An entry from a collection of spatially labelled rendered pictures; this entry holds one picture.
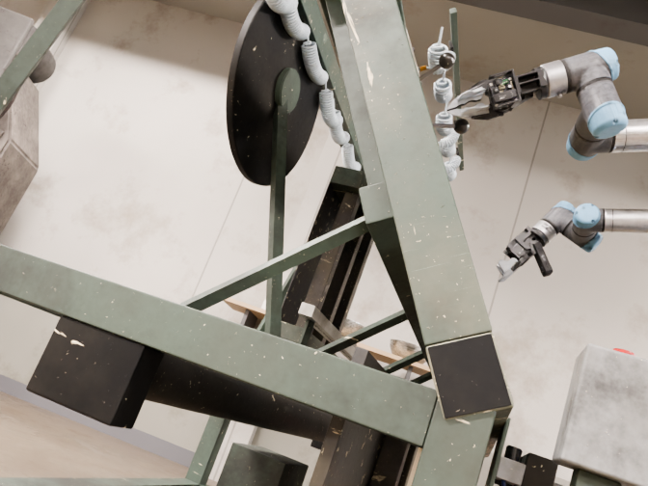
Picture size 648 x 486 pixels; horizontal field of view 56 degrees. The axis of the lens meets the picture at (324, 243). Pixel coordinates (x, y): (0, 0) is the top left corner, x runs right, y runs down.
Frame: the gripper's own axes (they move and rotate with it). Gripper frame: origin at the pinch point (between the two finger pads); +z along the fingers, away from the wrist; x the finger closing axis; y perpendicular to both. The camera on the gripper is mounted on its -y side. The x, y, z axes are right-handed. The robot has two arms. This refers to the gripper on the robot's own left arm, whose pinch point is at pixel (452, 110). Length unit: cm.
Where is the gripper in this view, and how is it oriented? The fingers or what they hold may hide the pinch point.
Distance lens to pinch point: 145.3
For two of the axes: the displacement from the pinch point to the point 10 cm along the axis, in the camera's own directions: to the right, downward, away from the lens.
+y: -1.6, -0.2, -9.9
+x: 2.4, 9.7, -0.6
